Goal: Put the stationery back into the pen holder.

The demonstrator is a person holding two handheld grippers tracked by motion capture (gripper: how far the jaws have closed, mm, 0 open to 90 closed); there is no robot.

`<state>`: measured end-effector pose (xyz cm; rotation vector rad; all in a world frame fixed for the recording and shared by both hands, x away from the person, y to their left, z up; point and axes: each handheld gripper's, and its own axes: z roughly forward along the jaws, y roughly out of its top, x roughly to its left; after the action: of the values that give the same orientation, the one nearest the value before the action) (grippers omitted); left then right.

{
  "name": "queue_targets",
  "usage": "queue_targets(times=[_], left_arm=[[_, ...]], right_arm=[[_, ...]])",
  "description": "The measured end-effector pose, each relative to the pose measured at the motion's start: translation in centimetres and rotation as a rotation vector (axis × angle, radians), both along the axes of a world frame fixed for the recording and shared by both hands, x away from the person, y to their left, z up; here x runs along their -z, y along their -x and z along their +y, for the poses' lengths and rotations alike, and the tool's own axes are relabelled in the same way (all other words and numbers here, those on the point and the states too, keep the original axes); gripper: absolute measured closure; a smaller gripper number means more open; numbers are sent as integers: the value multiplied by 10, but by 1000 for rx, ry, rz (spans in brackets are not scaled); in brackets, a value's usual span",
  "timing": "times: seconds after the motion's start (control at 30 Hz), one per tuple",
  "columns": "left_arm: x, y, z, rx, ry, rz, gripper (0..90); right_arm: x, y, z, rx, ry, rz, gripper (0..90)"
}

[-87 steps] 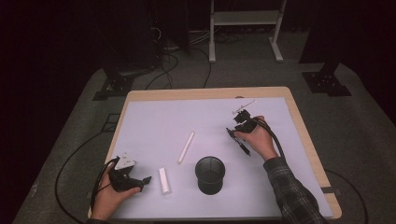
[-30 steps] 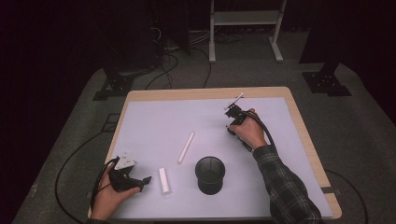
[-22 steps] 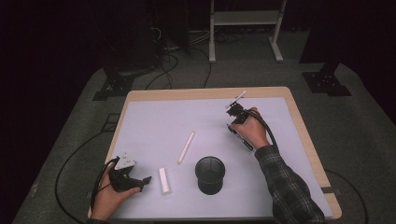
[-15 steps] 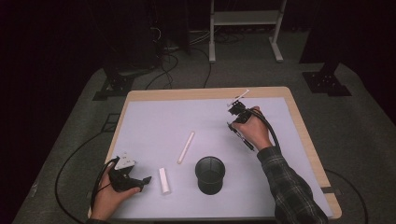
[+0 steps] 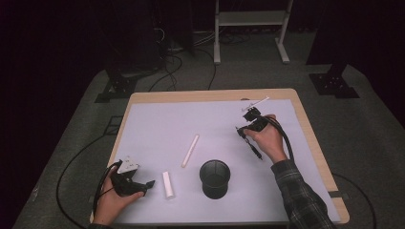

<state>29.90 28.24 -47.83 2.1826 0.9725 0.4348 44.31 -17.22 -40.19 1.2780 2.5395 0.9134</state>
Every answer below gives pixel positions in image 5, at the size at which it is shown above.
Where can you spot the person's right hand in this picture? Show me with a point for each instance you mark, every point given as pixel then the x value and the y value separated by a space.
pixel 269 141

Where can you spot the person's left hand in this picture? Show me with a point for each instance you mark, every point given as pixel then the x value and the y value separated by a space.
pixel 110 206

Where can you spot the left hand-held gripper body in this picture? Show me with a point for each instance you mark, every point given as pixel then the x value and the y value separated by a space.
pixel 125 184

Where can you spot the black stand base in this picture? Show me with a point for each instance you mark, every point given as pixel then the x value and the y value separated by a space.
pixel 118 87
pixel 334 86

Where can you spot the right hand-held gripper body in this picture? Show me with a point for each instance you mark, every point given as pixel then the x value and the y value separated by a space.
pixel 256 120

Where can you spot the white table mat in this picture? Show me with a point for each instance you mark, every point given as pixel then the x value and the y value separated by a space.
pixel 178 120

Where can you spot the short white marker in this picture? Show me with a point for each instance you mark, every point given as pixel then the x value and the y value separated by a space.
pixel 168 185

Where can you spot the white metal stand frame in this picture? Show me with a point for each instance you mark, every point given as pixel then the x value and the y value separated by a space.
pixel 251 18

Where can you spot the black floor bracket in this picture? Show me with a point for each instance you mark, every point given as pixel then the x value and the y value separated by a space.
pixel 113 125

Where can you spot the black mesh pen holder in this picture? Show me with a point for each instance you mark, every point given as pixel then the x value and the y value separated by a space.
pixel 215 179

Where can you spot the long white pen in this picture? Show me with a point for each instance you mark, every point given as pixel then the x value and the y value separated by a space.
pixel 190 151

